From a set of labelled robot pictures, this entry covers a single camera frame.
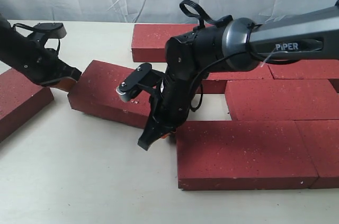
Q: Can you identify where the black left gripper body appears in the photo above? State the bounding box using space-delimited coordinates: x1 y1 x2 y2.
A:
10 35 82 86

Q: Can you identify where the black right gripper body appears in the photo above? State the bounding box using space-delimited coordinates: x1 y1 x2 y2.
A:
138 69 204 150

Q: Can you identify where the red brick with white specks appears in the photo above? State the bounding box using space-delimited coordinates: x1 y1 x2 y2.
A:
68 60 150 129

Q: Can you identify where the long red brick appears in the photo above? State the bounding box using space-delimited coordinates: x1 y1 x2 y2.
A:
1 68 54 141

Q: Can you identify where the red brick with groove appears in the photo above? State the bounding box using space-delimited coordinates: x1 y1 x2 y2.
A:
202 68 273 94

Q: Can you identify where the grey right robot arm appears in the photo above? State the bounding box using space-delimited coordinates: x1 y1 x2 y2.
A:
138 0 338 150

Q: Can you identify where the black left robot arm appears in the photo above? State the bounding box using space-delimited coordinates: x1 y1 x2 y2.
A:
1 16 82 92

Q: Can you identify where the front large red brick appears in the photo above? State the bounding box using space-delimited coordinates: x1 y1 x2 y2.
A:
175 121 318 191

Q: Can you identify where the back left red brick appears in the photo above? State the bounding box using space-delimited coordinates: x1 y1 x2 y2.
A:
131 24 196 62

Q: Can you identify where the third row red brick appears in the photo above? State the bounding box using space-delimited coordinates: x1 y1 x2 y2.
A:
225 79 338 121

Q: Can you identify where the second row right brick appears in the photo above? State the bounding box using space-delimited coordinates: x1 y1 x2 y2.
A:
269 60 338 93

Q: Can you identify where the front right red brick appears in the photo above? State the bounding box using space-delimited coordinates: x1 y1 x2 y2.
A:
296 120 338 189

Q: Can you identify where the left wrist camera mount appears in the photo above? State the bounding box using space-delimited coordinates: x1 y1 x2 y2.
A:
27 23 67 47

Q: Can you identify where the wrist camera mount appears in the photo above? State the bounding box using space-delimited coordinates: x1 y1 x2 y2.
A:
116 63 165 102
27 23 67 47

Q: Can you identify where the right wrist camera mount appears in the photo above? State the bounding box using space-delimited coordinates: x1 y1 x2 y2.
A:
116 63 165 102

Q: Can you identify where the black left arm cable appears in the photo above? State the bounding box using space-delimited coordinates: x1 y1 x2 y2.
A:
12 22 61 55

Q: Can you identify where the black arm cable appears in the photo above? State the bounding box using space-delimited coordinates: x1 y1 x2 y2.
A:
179 0 289 112
12 22 61 55

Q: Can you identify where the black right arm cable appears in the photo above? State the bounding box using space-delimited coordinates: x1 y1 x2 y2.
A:
179 0 289 112

